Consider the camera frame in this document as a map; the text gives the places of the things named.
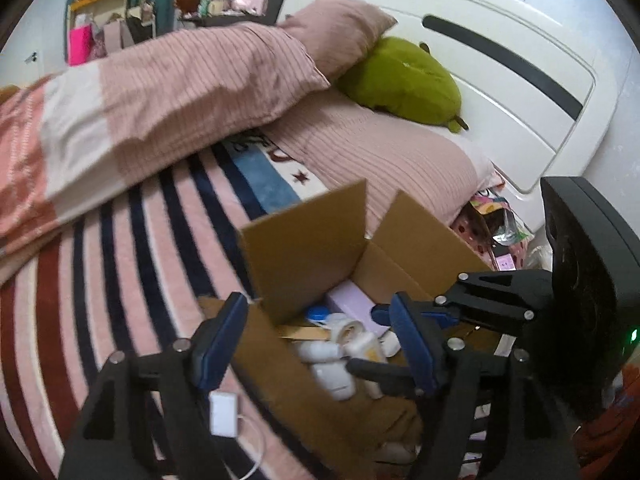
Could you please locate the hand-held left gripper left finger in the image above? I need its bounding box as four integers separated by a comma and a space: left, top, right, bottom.
59, 291, 249, 480

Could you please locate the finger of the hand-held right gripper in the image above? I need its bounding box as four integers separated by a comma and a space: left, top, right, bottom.
370, 270, 554, 334
345, 357, 419, 397

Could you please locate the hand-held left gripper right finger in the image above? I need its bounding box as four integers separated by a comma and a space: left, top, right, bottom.
390, 291, 581, 480

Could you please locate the white box with yellow label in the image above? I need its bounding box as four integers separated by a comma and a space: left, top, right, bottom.
344, 332, 389, 362

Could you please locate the white earbuds case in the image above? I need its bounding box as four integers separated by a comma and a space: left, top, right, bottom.
309, 359, 357, 401

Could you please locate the clear tape roll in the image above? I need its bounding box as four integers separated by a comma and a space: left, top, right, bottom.
331, 316, 367, 347

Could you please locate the small white spray bottle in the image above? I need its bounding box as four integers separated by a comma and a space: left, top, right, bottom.
298, 340, 342, 364

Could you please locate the white adapter with cable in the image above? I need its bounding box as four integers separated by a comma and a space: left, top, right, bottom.
208, 392, 267, 480

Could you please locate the purple rectangular box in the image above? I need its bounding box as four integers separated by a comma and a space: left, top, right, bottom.
326, 281, 392, 337

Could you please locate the gold rectangular box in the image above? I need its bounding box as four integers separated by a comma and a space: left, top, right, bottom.
276, 324, 332, 342

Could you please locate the brown cardboard box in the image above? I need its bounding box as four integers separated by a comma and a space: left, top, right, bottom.
197, 179, 503, 463

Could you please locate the colourful printed bag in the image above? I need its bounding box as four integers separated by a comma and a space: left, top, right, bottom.
452, 187, 533, 267

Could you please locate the orange patterned clothing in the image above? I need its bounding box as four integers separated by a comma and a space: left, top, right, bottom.
570, 375, 640, 480

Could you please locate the pink ribbed pillow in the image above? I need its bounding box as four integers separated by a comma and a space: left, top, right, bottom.
262, 91, 502, 242

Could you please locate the white bed headboard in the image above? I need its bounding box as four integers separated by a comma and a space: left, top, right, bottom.
276, 0, 626, 201

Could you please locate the green plush toy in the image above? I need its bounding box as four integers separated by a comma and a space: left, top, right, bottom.
336, 36, 471, 135

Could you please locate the pink and grey striped quilt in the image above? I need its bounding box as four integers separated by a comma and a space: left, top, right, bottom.
0, 21, 332, 281

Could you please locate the pink striped pillow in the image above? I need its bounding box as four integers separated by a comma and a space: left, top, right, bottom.
276, 0, 399, 84

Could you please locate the bright pink bag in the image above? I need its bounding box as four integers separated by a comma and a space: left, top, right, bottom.
68, 25, 94, 66

